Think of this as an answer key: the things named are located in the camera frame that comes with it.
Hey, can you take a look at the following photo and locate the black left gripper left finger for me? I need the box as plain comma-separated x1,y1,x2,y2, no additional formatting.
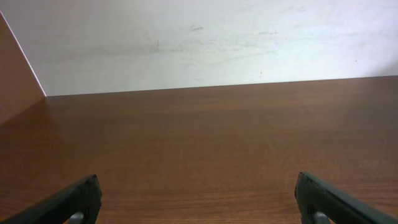
2,174,102,224

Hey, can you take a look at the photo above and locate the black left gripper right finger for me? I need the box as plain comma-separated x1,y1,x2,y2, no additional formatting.
295,172,397,224

